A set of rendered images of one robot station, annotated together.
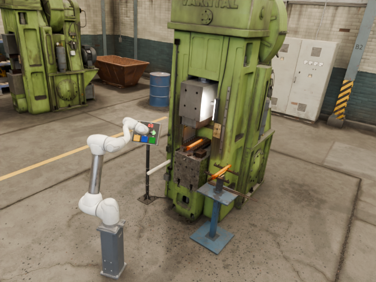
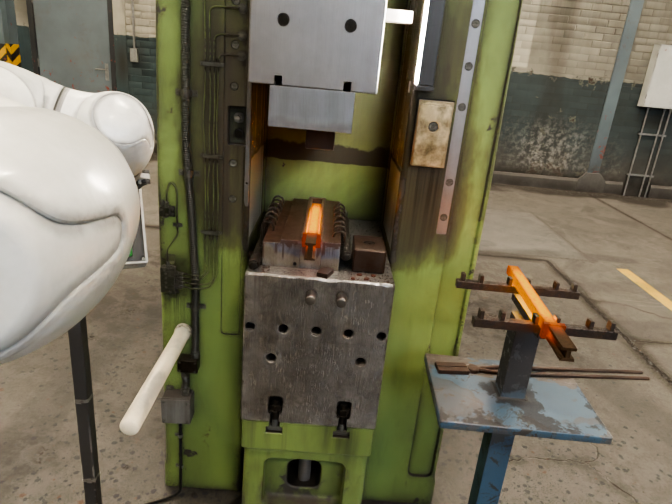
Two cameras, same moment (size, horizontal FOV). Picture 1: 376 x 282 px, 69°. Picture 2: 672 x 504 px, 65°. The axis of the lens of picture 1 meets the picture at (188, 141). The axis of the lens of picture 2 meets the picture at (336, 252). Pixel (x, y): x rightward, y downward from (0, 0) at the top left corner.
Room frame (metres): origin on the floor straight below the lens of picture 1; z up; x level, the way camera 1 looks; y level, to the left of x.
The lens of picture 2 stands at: (1.92, 0.65, 1.43)
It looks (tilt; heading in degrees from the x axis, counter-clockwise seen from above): 20 degrees down; 325
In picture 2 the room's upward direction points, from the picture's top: 5 degrees clockwise
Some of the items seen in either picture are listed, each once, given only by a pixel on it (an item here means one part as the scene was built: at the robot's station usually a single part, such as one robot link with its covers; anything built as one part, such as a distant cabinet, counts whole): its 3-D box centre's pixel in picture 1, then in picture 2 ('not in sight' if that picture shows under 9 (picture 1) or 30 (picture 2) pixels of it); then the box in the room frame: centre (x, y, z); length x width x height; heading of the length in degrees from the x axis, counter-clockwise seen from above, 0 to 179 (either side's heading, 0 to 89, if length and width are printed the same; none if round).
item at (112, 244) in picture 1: (112, 247); not in sight; (2.03, 0.66, 0.30); 0.20 x 0.20 x 0.60; 77
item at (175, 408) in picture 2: (167, 177); (178, 405); (3.31, 0.25, 0.36); 0.09 x 0.07 x 0.12; 57
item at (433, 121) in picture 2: (217, 130); (431, 134); (2.96, -0.33, 1.27); 0.09 x 0.02 x 0.17; 57
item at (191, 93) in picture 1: (203, 99); (338, 4); (3.17, -0.14, 1.56); 0.42 x 0.39 x 0.40; 147
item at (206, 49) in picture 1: (214, 55); not in sight; (3.30, -0.22, 2.06); 0.44 x 0.41 x 0.47; 147
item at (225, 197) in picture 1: (218, 192); (508, 393); (2.60, -0.39, 0.67); 0.40 x 0.30 x 0.02; 55
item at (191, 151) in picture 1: (196, 144); (305, 228); (3.19, -0.10, 0.96); 0.42 x 0.20 x 0.09; 147
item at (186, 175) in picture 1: (198, 163); (317, 308); (3.17, -0.16, 0.69); 0.56 x 0.38 x 0.45; 147
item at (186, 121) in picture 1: (198, 118); (314, 102); (3.19, -0.10, 1.32); 0.42 x 0.20 x 0.10; 147
